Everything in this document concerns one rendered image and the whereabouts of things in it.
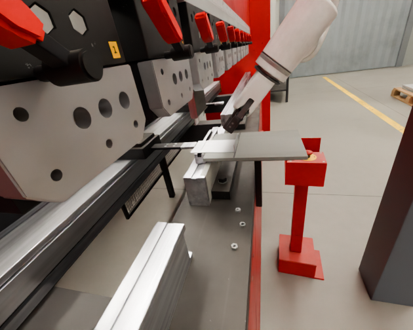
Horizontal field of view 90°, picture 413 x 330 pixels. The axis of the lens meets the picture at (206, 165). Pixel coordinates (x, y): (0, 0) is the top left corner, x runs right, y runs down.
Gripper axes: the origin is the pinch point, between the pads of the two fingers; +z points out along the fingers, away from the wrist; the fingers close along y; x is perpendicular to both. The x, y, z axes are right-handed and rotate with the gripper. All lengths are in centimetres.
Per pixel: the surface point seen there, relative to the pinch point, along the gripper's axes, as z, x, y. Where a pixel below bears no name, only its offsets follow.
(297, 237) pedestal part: 46, 73, -35
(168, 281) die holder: 13.3, 3.1, 38.7
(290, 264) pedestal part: 60, 80, -28
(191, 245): 19.3, 6.4, 26.1
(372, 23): -210, 228, -753
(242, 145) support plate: 3.2, 6.3, -0.1
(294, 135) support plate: -6.2, 17.5, -5.7
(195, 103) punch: -0.6, -11.2, 3.7
